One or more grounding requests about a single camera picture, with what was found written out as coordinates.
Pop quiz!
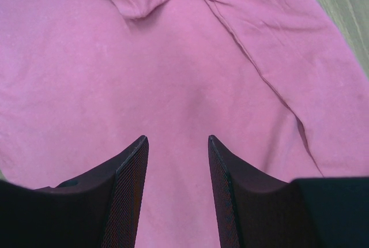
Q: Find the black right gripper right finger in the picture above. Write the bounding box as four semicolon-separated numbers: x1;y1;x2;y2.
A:
208;136;368;247

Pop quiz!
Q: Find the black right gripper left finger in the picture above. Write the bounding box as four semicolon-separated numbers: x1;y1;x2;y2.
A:
1;136;149;247

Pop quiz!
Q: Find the salmon pink t-shirt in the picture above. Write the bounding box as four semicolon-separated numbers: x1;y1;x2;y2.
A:
1;0;368;247

